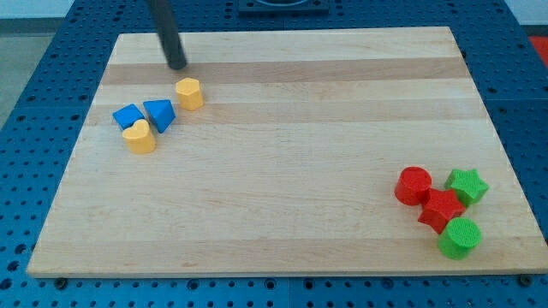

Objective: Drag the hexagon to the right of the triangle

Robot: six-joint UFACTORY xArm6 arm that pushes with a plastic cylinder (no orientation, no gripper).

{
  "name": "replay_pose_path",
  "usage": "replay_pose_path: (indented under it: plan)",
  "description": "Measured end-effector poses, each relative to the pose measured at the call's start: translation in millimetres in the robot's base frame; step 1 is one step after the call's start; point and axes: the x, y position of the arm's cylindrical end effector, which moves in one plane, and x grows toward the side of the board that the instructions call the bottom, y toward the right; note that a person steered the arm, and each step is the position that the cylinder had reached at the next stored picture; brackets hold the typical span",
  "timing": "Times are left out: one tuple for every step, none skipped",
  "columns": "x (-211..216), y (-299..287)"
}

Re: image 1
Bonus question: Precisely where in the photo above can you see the green cylinder block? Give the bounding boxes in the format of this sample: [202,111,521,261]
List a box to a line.
[438,217,482,260]

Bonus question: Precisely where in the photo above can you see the yellow heart block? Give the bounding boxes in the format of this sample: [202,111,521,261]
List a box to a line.
[122,119,157,154]

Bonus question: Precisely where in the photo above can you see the blue cube block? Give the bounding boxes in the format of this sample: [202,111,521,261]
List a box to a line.
[112,104,145,130]

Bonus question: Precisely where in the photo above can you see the wooden board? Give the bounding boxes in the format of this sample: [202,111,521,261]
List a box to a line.
[27,27,547,278]

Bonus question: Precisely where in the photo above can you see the red cylinder block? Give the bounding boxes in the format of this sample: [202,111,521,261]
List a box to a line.
[394,166,432,206]

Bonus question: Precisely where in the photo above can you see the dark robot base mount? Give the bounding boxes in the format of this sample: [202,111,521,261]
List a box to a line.
[236,0,330,15]

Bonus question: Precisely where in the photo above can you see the green star block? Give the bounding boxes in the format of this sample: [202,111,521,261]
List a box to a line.
[444,169,490,208]

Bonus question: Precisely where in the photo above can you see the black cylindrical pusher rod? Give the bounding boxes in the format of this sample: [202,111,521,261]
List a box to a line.
[146,0,188,70]

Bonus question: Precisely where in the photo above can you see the red star block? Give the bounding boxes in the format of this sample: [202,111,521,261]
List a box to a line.
[418,188,466,234]

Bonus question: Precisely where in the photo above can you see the blue triangle block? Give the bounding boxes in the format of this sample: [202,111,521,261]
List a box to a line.
[143,99,176,133]

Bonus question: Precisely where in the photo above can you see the yellow hexagon block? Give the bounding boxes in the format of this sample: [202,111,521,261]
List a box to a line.
[176,78,204,111]

